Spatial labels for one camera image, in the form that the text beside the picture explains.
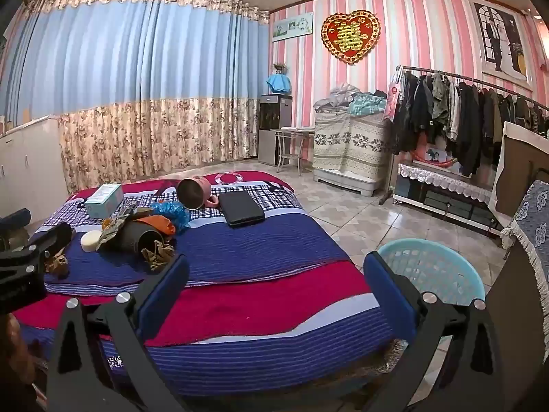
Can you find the blue red striped blanket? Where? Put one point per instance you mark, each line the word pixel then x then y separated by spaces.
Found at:
pixel 257 249

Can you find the patterned beige cloth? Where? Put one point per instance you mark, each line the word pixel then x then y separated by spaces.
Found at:
pixel 349 141

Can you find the black cylinder container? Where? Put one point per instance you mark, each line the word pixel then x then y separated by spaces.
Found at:
pixel 137 236

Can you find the blue cloth cover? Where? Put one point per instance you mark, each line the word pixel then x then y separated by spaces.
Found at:
pixel 278 83

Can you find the white round soap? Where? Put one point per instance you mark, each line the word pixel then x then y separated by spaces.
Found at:
pixel 91 241

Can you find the water dispenser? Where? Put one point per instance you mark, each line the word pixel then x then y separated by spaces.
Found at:
pixel 274 128

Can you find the white lace cloth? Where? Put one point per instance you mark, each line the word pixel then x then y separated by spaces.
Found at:
pixel 446 182

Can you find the small potted plant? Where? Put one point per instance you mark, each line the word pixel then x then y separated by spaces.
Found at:
pixel 280 68

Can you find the red heart wall decoration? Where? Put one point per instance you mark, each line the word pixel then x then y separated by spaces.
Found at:
pixel 351 36

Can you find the blue patterned fringed cloth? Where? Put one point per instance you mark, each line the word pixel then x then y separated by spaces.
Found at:
pixel 534 223

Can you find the blue plastic bag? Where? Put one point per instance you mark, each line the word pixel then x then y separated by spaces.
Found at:
pixel 176 214

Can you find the brown scrap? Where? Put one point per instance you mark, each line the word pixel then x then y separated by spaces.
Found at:
pixel 58 265

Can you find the teal plastic basket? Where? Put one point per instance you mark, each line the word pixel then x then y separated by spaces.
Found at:
pixel 429 266

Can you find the teal checked cloth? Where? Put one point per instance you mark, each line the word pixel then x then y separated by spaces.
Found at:
pixel 366 105

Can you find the pink hanging bag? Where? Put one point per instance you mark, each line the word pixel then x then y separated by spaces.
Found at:
pixel 392 98

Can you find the landscape wall picture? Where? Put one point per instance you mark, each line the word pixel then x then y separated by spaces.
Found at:
pixel 291 28

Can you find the red printed package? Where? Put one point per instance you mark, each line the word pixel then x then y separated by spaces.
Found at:
pixel 437 156

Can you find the low glass-front stand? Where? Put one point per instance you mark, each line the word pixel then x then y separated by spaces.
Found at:
pixel 441 204

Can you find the wall poster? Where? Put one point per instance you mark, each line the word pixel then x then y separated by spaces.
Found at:
pixel 502 43

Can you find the white cabinet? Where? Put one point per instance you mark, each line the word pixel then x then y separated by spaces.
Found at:
pixel 30 167

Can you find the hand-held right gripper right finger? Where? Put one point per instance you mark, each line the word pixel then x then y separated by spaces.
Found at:
pixel 388 292

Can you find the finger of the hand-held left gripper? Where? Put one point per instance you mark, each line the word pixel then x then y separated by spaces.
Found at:
pixel 15 221
pixel 55 238

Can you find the blue floral curtain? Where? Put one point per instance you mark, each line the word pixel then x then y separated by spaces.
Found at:
pixel 128 73

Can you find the large orange peel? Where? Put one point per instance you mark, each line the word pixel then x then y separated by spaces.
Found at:
pixel 158 225

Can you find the pink cup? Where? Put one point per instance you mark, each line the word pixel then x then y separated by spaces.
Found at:
pixel 191 193

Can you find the small metal table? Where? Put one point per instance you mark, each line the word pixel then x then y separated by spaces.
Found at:
pixel 291 131

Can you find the row of hanging clothes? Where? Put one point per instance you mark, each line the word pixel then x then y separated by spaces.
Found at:
pixel 467 116

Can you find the white framed board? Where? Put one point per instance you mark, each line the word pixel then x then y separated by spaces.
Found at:
pixel 514 171

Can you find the olive fabric scrap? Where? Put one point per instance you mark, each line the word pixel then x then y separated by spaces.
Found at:
pixel 158 254

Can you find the metal clothes rack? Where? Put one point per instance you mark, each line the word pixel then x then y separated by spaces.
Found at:
pixel 441 73

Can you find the crumpled brown wrapper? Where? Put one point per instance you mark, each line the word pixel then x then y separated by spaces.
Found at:
pixel 116 223

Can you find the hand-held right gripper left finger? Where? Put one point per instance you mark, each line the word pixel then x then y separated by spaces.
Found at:
pixel 163 292

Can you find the grey clothes pile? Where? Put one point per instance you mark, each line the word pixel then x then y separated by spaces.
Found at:
pixel 336 96

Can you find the teal cardboard box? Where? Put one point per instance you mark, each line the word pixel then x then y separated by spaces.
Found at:
pixel 103 201

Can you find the plaid red-edged blanket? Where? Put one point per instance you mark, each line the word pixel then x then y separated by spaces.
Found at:
pixel 274 201

